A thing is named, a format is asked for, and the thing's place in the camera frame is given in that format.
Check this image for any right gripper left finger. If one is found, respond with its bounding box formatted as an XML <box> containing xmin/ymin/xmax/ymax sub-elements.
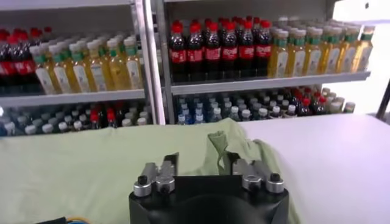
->
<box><xmin>133</xmin><ymin>153</ymin><xmax>180</xmax><ymax>198</ymax></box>

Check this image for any light green shirt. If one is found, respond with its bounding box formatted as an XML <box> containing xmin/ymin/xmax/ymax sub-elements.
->
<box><xmin>0</xmin><ymin>117</ymin><xmax>302</xmax><ymax>224</ymax></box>

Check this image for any cola bottle red cap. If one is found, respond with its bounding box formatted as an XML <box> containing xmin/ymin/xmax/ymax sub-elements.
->
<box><xmin>238</xmin><ymin>20</ymin><xmax>255</xmax><ymax>79</ymax></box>
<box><xmin>300</xmin><ymin>97</ymin><xmax>311</xmax><ymax>116</ymax></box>
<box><xmin>90</xmin><ymin>109</ymin><xmax>101</xmax><ymax>130</ymax></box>
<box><xmin>169</xmin><ymin>23</ymin><xmax>187</xmax><ymax>82</ymax></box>
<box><xmin>0</xmin><ymin>33</ymin><xmax>16</xmax><ymax>92</ymax></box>
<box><xmin>186</xmin><ymin>23</ymin><xmax>204</xmax><ymax>80</ymax></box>
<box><xmin>316</xmin><ymin>96</ymin><xmax>327</xmax><ymax>116</ymax></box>
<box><xmin>106</xmin><ymin>108</ymin><xmax>117</xmax><ymax>128</ymax></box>
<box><xmin>204</xmin><ymin>21</ymin><xmax>222</xmax><ymax>80</ymax></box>
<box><xmin>12</xmin><ymin>36</ymin><xmax>36</xmax><ymax>89</ymax></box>
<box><xmin>255</xmin><ymin>19</ymin><xmax>272</xmax><ymax>77</ymax></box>
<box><xmin>221</xmin><ymin>21</ymin><xmax>238</xmax><ymax>79</ymax></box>

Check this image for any grey metal shelf rack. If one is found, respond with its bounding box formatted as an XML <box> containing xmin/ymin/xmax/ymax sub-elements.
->
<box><xmin>0</xmin><ymin>0</ymin><xmax>167</xmax><ymax>138</ymax></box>
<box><xmin>151</xmin><ymin>0</ymin><xmax>372</xmax><ymax>125</ymax></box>

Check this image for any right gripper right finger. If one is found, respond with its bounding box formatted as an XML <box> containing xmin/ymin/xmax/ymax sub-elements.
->
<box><xmin>227</xmin><ymin>152</ymin><xmax>285</xmax><ymax>195</ymax></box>

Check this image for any black metal pole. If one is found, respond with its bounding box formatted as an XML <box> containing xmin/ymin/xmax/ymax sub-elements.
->
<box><xmin>375</xmin><ymin>79</ymin><xmax>390</xmax><ymax>120</ymax></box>

